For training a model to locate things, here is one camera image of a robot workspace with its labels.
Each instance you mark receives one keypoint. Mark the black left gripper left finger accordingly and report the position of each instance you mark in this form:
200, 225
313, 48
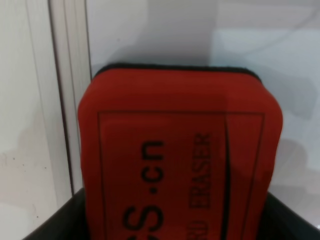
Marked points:
68, 223

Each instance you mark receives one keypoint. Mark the red whiteboard eraser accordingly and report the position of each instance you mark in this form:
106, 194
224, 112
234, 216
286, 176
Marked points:
177, 153

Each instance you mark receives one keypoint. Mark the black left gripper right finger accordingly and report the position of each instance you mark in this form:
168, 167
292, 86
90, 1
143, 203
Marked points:
278, 222

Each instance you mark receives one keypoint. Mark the white board with aluminium frame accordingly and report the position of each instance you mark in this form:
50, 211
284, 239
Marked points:
279, 40

